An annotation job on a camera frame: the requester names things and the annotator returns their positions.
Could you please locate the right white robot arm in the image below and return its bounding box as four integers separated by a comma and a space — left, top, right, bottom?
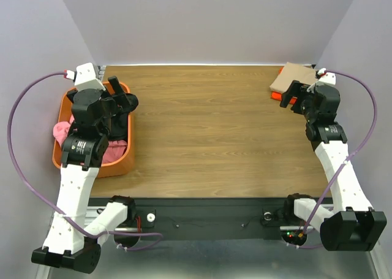
280, 80, 387, 251

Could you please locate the folded tan t shirt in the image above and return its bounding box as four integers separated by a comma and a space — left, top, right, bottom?
269, 62, 317, 94

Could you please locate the purple cable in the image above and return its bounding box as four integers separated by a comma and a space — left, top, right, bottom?
7, 71, 164, 251
286, 71, 377, 250

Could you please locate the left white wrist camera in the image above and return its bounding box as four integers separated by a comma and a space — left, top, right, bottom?
74, 63, 105, 91

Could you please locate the orange plastic basket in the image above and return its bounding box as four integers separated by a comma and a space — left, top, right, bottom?
52, 81, 135, 178

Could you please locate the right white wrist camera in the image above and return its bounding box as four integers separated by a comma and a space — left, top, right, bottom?
307, 68, 336, 93

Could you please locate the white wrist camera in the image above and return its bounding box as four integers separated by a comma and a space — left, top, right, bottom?
74, 63, 105, 91
307, 68, 336, 93

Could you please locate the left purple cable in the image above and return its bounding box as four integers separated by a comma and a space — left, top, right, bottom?
7, 71, 164, 251

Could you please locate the black t shirt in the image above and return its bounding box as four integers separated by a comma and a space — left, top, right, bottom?
108, 109, 131, 141

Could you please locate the pink t shirt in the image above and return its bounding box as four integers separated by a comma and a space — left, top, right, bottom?
53, 115, 127, 164

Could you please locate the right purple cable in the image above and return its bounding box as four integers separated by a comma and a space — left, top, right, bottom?
286, 71, 377, 250

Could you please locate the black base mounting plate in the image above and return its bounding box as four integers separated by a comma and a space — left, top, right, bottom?
135, 197, 304, 240

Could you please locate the folded orange t shirt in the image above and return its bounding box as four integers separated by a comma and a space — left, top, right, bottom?
269, 63, 299, 101

